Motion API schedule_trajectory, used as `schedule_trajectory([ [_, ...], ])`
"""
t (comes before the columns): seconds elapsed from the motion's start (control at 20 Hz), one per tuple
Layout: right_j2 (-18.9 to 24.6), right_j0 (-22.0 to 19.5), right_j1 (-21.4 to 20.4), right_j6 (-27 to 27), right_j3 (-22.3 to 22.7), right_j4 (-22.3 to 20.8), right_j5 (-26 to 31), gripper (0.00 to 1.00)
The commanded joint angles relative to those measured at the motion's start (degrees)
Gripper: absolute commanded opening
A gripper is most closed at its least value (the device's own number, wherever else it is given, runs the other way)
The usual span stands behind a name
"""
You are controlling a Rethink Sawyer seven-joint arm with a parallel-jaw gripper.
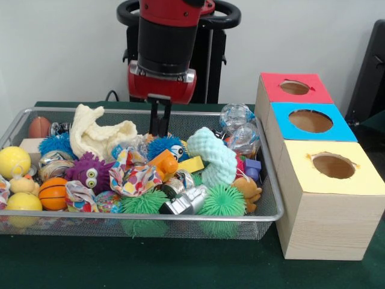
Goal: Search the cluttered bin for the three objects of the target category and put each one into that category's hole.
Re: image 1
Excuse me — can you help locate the cream knitted cloth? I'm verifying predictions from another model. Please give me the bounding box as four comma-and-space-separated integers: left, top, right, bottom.
70, 104, 141, 162

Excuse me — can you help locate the wire mesh bin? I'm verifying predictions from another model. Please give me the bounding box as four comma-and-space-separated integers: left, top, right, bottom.
0, 107, 285, 240

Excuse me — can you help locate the colourful polka dot cloth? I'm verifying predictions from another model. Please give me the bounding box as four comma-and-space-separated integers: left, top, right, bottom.
110, 149, 163, 198

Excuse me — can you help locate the yellow ball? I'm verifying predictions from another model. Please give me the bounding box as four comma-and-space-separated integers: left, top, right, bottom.
5, 192, 43, 228

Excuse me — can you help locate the blue spiky ball with eyes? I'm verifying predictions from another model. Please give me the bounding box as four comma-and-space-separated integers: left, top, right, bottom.
147, 135, 190, 162

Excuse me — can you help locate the dark green table cloth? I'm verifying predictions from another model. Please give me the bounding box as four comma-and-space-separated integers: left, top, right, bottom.
0, 101, 385, 289

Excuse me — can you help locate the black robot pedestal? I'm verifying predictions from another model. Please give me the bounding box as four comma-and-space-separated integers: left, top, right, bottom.
117, 0, 241, 104

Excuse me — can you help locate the purple furry monster toy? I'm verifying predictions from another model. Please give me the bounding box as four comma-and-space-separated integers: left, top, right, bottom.
65, 152, 114, 192

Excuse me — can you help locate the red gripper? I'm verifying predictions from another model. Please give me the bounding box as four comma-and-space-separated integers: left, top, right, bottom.
128, 77, 197, 137

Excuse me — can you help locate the black monitor panel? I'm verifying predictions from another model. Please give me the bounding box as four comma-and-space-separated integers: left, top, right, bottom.
346, 20, 385, 124

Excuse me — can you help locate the wooden box with three holes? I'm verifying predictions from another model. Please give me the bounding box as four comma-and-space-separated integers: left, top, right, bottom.
255, 73, 385, 261

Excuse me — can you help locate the mint green foam cloth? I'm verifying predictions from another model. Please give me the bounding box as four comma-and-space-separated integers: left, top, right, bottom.
186, 127, 238, 188

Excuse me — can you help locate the orange toy basketball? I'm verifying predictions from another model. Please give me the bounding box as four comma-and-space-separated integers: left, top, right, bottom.
38, 177, 70, 211

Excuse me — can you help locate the green spiky ball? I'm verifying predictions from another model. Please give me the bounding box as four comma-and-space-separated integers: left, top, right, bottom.
120, 190, 171, 237
199, 184, 247, 238

